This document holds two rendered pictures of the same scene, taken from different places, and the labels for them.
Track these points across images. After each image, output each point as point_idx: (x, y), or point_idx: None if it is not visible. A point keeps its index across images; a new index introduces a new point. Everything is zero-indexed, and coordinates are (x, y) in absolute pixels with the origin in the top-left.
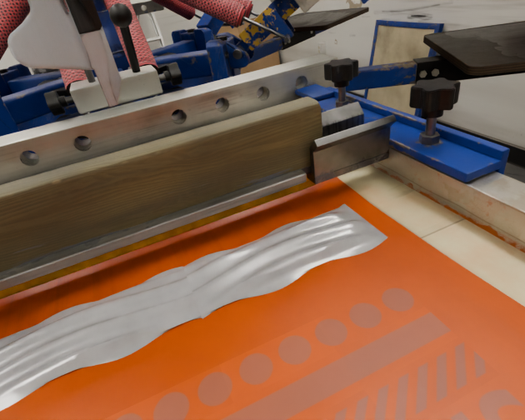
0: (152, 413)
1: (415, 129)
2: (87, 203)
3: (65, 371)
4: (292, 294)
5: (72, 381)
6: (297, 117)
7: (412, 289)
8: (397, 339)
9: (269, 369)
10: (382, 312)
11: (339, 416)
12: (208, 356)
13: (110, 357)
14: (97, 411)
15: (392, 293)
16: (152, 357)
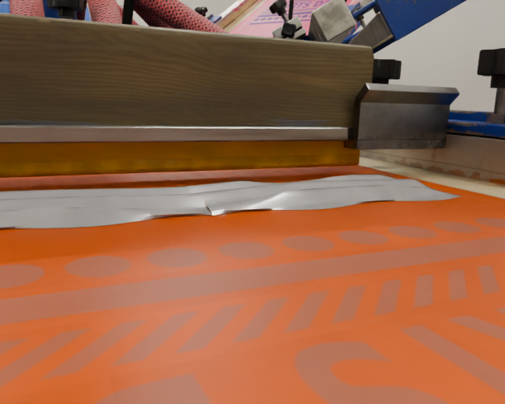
0: (144, 258)
1: (477, 121)
2: (70, 66)
3: None
4: (345, 212)
5: (1, 234)
6: (346, 54)
7: None
8: None
9: (329, 244)
10: (480, 227)
11: (454, 273)
12: (229, 233)
13: (67, 224)
14: (46, 252)
15: (487, 220)
16: (136, 229)
